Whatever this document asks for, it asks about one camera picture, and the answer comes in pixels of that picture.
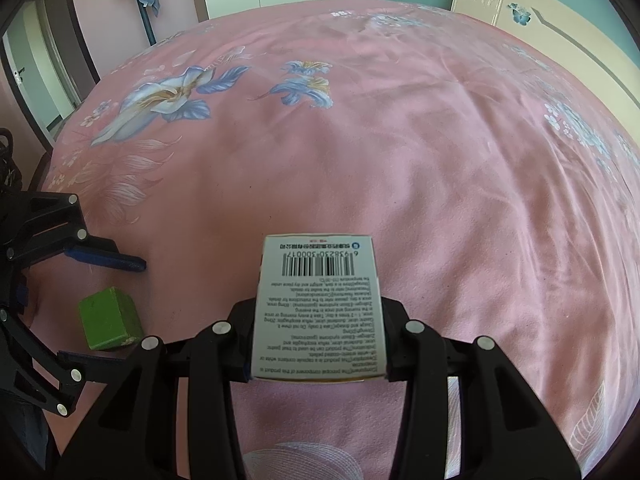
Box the green cardboard box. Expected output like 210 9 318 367
78 287 144 351

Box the white medicine box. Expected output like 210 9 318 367
250 234 387 382

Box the room door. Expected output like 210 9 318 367
2 0 94 145

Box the pink floral bed sheet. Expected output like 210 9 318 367
32 0 639 472

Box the cream wooden headboard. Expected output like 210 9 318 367
449 0 640 106

